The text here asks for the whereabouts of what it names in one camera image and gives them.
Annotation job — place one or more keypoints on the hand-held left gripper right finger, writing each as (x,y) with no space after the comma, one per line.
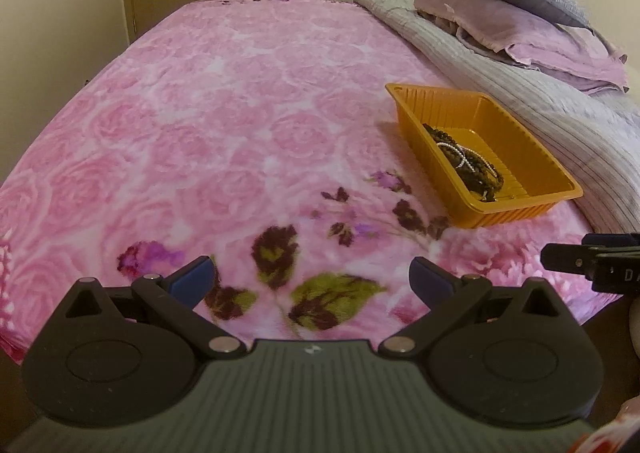
(430,279)

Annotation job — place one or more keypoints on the grey striped quilt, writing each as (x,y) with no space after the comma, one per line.
(525,93)

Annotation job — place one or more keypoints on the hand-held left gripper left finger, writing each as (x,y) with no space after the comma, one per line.
(195,279)

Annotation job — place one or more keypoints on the pink pillow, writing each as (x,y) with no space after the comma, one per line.
(480,13)

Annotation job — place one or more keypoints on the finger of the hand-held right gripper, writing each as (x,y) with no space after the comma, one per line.
(565,258)

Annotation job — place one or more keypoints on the orange plastic tray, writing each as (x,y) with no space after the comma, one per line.
(500,215)

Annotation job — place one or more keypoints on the pink floral blanket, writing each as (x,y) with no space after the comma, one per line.
(200,108)

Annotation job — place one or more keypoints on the red white patterned cloth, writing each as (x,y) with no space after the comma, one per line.
(615,433)

